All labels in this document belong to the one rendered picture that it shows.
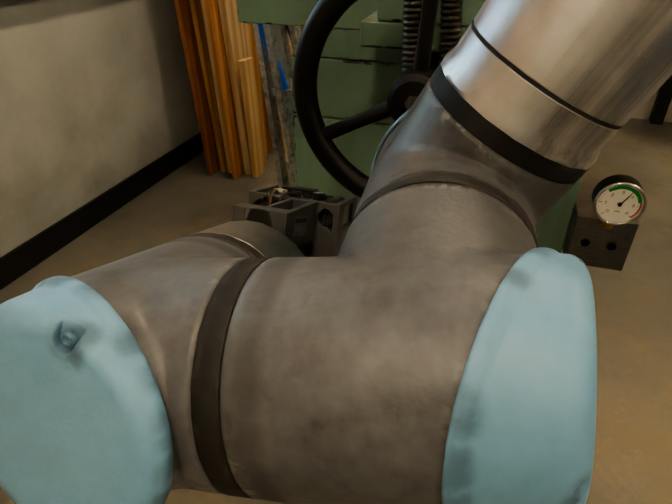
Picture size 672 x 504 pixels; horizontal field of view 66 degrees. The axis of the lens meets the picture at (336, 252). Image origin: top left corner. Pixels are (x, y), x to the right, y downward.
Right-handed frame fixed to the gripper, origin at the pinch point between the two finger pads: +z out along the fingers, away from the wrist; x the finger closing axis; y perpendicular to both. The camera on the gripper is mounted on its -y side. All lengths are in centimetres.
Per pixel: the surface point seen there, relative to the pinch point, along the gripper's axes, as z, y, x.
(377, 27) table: 16.6, 23.7, 2.1
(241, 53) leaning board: 149, 33, 85
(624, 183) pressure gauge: 25.3, 8.5, -30.2
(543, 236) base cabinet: 35.9, -1.7, -23.4
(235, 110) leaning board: 151, 11, 87
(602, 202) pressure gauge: 26.6, 5.6, -28.5
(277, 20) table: 26.1, 25.4, 18.9
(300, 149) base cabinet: 32.7, 7.2, 16.2
